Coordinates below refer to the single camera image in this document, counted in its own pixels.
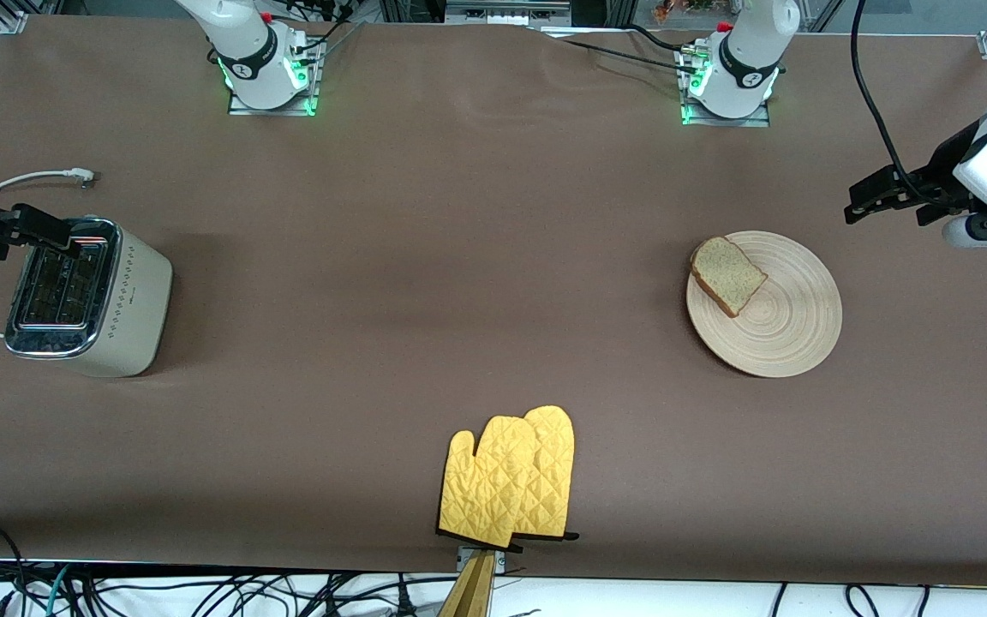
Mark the cream and chrome toaster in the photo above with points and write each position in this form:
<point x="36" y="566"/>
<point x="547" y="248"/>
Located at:
<point x="138" y="300"/>

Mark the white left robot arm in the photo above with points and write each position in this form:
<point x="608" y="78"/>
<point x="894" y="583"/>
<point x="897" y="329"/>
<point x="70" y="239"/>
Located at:
<point x="746" y="60"/>

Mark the wooden camera post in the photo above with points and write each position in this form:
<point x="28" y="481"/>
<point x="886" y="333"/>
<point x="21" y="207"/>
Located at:
<point x="472" y="596"/>

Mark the round wooden plate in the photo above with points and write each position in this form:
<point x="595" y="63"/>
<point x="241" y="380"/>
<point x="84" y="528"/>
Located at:
<point x="793" y="326"/>

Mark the small metal post bracket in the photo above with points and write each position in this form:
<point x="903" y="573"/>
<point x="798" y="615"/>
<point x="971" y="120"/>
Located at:
<point x="462" y="557"/>

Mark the grey metal box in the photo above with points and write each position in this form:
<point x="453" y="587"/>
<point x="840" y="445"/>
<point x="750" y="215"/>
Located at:
<point x="502" y="13"/>

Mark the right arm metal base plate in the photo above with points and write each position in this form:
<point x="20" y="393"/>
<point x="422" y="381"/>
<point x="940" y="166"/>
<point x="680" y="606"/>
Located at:
<point x="275" y="110"/>

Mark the orange background object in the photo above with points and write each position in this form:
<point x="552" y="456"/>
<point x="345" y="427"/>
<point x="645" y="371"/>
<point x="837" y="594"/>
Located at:
<point x="669" y="10"/>

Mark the yellow quilted oven mitt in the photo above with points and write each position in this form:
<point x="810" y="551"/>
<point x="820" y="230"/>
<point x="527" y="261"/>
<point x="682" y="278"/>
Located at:
<point x="555" y="463"/>
<point x="485" y="480"/>

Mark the small aluminium corner bracket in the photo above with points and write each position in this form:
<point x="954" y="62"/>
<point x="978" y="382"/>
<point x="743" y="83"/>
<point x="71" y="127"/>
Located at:
<point x="9" y="21"/>

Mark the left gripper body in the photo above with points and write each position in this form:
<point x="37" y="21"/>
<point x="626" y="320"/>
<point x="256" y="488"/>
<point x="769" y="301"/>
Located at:
<point x="944" y="168"/>

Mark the slice of bread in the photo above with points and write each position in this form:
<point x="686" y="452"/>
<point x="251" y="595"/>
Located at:
<point x="729" y="274"/>

